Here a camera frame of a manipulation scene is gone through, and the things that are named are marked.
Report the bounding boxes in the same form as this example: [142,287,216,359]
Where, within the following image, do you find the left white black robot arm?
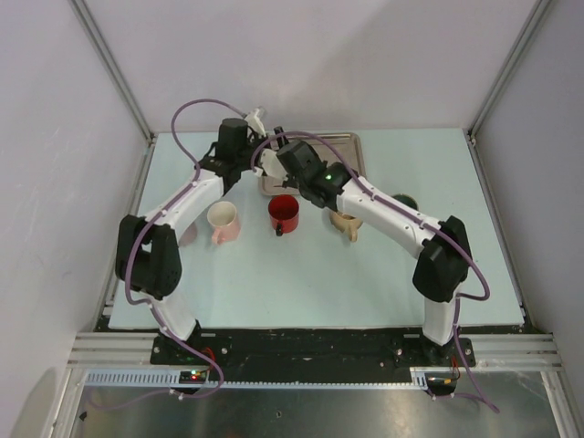
[115,114,268,364]

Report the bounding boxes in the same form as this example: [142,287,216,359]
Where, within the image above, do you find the right aluminium frame post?
[467,0,557,139]

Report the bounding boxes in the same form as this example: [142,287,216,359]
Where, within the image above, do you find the grey slotted cable duct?
[85,369,428,390]

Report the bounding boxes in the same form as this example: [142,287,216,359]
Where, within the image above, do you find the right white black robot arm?
[256,139,472,366]

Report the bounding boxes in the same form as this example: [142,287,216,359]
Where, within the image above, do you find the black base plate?
[150,328,476,383]

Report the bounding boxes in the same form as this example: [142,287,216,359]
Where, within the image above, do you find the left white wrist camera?
[244,107,266,138]

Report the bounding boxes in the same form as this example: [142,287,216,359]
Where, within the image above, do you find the beige ceramic mug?
[329,211,363,243]

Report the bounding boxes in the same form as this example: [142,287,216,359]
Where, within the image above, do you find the red ceramic mug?
[268,194,299,236]

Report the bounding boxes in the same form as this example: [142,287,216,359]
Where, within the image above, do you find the aluminium frame post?
[467,0,557,139]
[68,0,154,144]

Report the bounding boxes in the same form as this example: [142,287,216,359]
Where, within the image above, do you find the green ceramic mug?
[392,193,418,211]

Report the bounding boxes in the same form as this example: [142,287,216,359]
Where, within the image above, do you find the mauve ceramic cup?
[179,222,198,247]

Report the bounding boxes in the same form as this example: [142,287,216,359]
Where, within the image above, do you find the pink ceramic mug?
[207,201,241,245]

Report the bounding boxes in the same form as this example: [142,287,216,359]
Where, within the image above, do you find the left aluminium frame post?
[68,0,154,144]

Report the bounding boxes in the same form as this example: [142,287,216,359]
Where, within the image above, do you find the metal serving tray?
[258,133,366,196]

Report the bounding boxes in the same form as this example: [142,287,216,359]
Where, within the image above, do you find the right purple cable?
[250,130,501,414]

